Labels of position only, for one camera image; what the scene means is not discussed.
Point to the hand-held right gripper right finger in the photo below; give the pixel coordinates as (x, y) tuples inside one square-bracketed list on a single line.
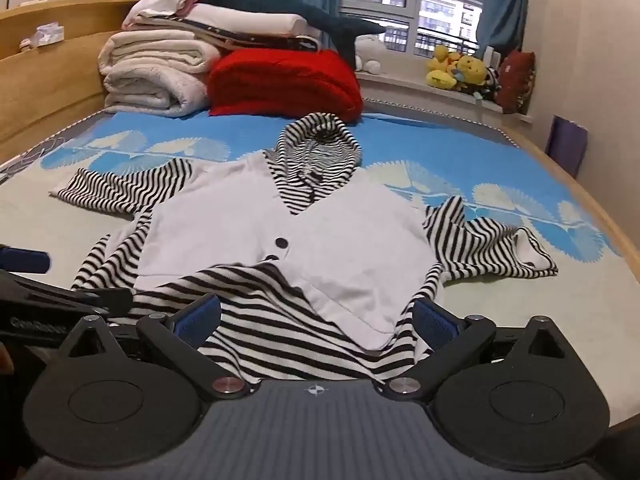
[(437, 325)]

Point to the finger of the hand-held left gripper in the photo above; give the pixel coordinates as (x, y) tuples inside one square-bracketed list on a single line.
[(25, 259)]

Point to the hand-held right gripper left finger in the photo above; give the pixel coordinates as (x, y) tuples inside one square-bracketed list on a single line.
[(197, 320)]

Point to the striped hoodie with white vest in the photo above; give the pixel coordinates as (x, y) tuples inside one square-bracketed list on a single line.
[(325, 240)]

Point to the blue and white printed mat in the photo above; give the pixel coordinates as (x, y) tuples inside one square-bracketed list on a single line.
[(425, 145)]

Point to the purple bag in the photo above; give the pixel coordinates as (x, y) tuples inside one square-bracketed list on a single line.
[(565, 145)]

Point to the white fluffy folded quilt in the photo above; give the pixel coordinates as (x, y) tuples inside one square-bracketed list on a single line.
[(150, 75)]

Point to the tissue pack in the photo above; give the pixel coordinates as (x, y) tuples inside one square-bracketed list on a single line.
[(45, 35)]

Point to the white window sill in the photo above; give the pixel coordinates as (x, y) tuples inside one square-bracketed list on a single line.
[(405, 85)]

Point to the small striped plush toy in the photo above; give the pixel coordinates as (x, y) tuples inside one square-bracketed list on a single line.
[(491, 82)]

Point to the red folded blanket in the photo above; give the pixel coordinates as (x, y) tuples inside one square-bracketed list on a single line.
[(285, 85)]

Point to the yellow bear plush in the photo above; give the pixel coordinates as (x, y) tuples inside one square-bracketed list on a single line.
[(470, 72)]

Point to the yellow duck plush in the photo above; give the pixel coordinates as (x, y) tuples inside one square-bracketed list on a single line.
[(440, 67)]

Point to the red cushion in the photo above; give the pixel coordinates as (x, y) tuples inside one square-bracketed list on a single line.
[(517, 80)]

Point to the white plush toy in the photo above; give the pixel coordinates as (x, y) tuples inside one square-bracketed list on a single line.
[(370, 52)]

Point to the white folded sheets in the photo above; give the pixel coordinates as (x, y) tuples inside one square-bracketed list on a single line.
[(240, 17)]

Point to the window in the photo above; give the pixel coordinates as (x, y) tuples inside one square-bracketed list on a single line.
[(440, 10)]

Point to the teal shark plush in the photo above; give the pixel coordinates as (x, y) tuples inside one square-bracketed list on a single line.
[(270, 2)]

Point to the wooden bed frame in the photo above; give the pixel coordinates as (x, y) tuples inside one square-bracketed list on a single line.
[(40, 85)]

